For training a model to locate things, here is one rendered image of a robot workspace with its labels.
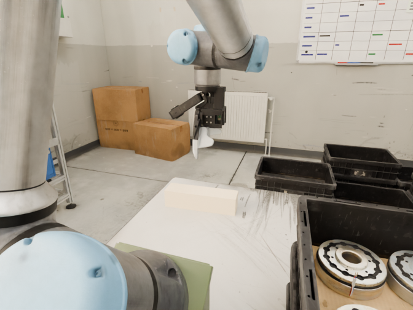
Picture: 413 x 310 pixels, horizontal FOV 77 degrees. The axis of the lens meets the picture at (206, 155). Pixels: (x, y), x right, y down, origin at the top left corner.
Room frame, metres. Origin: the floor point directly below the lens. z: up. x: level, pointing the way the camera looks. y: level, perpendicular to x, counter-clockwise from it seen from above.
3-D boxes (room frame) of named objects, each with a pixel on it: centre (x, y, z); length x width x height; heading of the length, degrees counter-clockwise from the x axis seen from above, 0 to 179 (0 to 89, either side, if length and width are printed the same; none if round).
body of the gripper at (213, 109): (0.76, -0.01, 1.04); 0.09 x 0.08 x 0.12; 76
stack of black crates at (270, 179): (1.32, -0.49, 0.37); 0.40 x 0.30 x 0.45; 72
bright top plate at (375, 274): (0.34, -0.24, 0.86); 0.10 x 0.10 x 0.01
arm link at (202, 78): (0.76, 0.00, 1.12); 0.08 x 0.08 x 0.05
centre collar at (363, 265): (0.34, -0.24, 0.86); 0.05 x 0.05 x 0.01
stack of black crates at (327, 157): (1.58, -0.99, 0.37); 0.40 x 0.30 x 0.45; 72
